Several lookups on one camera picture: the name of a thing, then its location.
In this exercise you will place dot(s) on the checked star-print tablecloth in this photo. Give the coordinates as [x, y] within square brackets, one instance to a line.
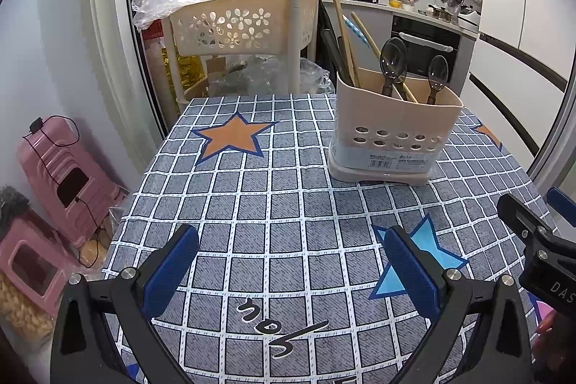
[279, 195]

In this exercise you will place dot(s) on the white rice cooker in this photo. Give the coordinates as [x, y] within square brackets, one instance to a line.
[469, 15]

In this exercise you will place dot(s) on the kitchen counter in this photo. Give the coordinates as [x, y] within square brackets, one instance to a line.
[382, 8]

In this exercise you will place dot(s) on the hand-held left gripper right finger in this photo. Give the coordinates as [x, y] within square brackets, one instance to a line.
[411, 271]

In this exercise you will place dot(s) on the black built-in oven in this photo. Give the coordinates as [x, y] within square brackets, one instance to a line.
[427, 37]

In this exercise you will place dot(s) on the blue patterned chopstick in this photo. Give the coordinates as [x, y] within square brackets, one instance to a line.
[352, 40]

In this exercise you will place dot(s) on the clear bag yellow snacks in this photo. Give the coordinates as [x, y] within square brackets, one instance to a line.
[20, 312]

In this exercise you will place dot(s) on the sliding door frame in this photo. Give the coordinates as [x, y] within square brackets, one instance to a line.
[562, 132]
[117, 28]

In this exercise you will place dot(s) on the beige flower-cutout basket rack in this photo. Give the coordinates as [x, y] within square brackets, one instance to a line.
[234, 24]

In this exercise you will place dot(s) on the tall pink plastic stool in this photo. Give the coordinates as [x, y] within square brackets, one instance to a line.
[58, 168]

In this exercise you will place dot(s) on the beige utensil holder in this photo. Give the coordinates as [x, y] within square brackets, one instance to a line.
[382, 118]

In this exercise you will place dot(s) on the small steel pot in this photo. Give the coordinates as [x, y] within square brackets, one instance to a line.
[440, 13]

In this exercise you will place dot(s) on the person's right hand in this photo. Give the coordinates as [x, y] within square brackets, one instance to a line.
[546, 334]

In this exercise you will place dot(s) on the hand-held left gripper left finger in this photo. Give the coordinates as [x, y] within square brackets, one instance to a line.
[173, 267]

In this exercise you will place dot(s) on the black chopstick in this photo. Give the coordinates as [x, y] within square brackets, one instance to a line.
[332, 49]

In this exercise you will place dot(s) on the gold foil bag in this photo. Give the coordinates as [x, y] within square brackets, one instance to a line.
[186, 73]

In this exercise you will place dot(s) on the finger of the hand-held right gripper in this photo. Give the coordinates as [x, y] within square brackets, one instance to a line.
[524, 217]
[564, 204]

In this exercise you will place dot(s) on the small pink plastic stool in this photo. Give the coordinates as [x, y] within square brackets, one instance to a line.
[27, 262]

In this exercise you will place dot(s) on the dark mesh bag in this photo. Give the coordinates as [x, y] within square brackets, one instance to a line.
[13, 204]

